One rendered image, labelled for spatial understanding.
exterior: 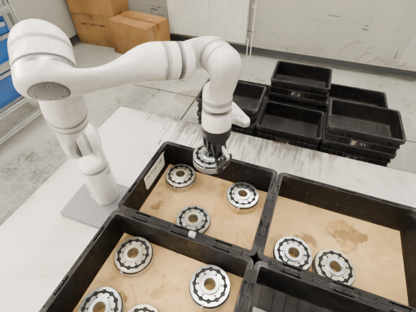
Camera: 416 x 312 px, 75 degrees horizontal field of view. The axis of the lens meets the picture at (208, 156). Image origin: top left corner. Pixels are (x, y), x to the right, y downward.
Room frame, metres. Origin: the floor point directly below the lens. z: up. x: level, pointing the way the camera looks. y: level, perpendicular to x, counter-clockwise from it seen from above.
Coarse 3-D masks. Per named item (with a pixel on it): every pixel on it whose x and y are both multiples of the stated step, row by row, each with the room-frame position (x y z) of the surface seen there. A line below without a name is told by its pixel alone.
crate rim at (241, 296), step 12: (132, 216) 0.40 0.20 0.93; (156, 228) 0.37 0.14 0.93; (168, 228) 0.36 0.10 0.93; (96, 240) 0.33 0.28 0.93; (192, 240) 0.33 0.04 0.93; (204, 240) 0.33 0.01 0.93; (84, 252) 0.30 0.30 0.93; (228, 252) 0.31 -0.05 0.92; (252, 264) 0.27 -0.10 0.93; (60, 288) 0.22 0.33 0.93; (240, 288) 0.22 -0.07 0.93; (48, 300) 0.19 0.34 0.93; (240, 300) 0.20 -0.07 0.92
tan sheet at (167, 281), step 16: (112, 256) 0.33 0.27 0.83; (160, 256) 0.33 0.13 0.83; (176, 256) 0.33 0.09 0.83; (112, 272) 0.29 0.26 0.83; (160, 272) 0.29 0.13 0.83; (176, 272) 0.29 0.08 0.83; (192, 272) 0.29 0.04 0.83; (128, 288) 0.25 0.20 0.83; (144, 288) 0.25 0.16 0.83; (160, 288) 0.25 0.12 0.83; (176, 288) 0.25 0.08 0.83; (208, 288) 0.25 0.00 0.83; (128, 304) 0.21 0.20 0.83; (160, 304) 0.21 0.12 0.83; (176, 304) 0.21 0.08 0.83; (192, 304) 0.21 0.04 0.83
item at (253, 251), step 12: (168, 144) 0.69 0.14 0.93; (180, 144) 0.69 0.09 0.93; (156, 156) 0.63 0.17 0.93; (144, 168) 0.57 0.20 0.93; (264, 168) 0.57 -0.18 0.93; (276, 180) 0.53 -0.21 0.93; (132, 192) 0.49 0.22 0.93; (120, 204) 0.44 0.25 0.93; (264, 204) 0.44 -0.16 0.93; (144, 216) 0.40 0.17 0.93; (264, 216) 0.40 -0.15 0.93; (180, 228) 0.36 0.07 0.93; (216, 240) 0.33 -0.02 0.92; (240, 252) 0.30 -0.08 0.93; (252, 252) 0.30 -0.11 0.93
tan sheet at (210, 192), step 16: (208, 176) 0.63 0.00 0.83; (160, 192) 0.56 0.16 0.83; (176, 192) 0.56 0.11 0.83; (192, 192) 0.56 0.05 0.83; (208, 192) 0.56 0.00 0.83; (224, 192) 0.56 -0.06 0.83; (144, 208) 0.49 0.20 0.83; (160, 208) 0.49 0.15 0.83; (176, 208) 0.49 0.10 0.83; (208, 208) 0.49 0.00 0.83; (224, 208) 0.49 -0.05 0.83; (256, 208) 0.49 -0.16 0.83; (224, 224) 0.44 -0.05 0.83; (240, 224) 0.44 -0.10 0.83; (256, 224) 0.44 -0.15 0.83; (224, 240) 0.38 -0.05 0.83; (240, 240) 0.38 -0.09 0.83
